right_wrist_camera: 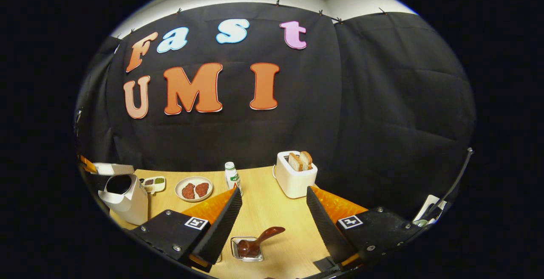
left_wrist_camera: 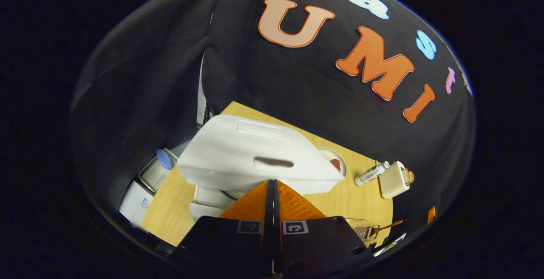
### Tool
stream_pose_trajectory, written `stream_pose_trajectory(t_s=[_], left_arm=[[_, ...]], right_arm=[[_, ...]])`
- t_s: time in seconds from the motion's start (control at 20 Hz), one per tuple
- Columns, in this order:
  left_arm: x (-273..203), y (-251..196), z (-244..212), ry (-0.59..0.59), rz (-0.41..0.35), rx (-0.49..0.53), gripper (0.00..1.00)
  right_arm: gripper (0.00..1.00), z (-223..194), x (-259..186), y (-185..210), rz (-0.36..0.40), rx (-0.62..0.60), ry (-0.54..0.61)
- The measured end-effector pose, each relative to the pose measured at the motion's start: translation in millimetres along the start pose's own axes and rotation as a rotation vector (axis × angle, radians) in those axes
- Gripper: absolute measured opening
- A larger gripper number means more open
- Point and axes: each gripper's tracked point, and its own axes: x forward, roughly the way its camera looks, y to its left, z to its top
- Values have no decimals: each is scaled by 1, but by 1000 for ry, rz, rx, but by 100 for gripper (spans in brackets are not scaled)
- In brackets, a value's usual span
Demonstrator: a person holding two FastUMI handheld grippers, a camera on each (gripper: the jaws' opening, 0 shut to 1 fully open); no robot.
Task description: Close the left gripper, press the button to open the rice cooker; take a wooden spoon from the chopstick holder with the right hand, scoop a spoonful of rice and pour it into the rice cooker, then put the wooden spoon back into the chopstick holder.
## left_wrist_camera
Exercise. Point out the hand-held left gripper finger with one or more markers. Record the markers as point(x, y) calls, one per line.
point(277, 240)
point(269, 236)

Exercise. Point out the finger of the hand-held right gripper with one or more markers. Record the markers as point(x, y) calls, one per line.
point(431, 214)

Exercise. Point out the brown wooden spoon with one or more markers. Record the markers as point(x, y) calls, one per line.
point(389, 226)

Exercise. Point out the white rice cooker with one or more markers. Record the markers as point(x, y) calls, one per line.
point(255, 143)

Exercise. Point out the toast bread slice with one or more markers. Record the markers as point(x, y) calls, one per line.
point(409, 177)

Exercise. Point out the white toaster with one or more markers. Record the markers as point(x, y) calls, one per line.
point(393, 180)

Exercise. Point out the white drink bottle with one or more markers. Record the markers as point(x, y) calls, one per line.
point(369, 174)

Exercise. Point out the clear glass container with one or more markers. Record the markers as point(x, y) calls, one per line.
point(352, 226)

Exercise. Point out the red meat piece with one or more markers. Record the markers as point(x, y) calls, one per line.
point(336, 165)

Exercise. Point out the white round plate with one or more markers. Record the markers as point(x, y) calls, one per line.
point(329, 153)

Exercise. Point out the blue round lid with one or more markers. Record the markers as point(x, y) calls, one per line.
point(164, 159)

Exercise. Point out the white plastic storage box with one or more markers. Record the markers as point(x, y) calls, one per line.
point(136, 204)

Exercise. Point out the black backdrop cloth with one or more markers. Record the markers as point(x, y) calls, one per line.
point(297, 100)

